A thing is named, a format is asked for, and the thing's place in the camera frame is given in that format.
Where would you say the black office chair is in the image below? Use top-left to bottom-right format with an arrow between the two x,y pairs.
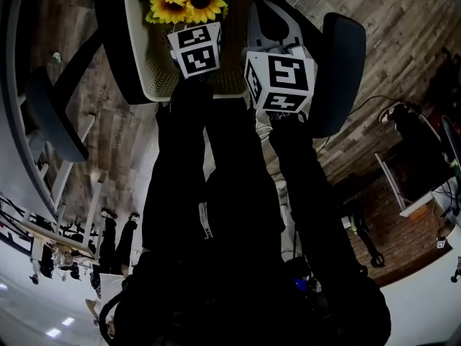
24,0 -> 367,164

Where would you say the person's left forearm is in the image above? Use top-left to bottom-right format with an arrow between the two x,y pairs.
142,77 -> 217,252

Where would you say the person's right forearm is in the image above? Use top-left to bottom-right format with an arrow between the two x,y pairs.
268,110 -> 363,270

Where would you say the beige perforated plastic basket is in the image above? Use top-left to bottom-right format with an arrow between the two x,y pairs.
122,0 -> 259,102

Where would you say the yellow sunflower bouquet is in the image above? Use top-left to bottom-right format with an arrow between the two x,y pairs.
138,0 -> 248,27

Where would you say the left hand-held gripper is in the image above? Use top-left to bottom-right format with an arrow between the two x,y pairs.
167,22 -> 223,79

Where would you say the person's black jacket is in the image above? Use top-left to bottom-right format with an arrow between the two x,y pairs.
99,95 -> 392,346

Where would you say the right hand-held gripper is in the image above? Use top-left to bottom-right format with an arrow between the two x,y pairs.
243,0 -> 318,114

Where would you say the white desk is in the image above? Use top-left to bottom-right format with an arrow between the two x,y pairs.
374,151 -> 461,255

